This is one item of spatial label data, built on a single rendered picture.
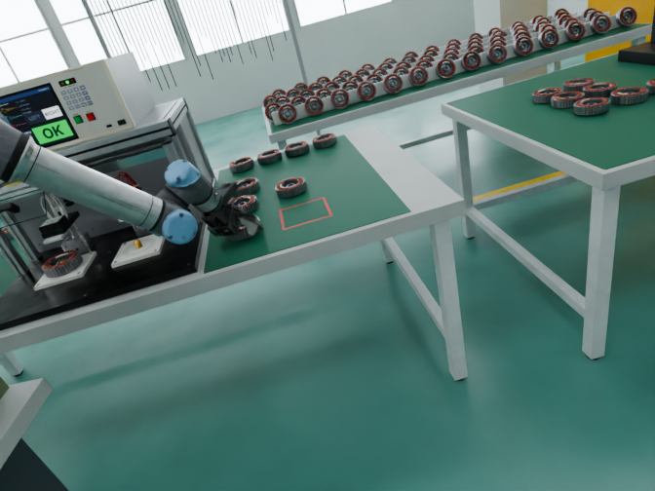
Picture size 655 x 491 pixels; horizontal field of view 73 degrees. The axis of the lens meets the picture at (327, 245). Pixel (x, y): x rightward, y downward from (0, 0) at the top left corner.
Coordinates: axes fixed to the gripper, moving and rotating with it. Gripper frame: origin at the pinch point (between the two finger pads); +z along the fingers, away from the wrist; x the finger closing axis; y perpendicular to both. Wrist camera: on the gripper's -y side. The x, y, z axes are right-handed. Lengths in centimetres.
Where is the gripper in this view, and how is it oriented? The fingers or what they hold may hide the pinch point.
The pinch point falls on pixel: (244, 228)
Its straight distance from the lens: 141.2
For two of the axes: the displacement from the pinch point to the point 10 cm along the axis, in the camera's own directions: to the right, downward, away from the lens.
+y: -0.8, 9.0, -4.2
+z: 3.0, 4.2, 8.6
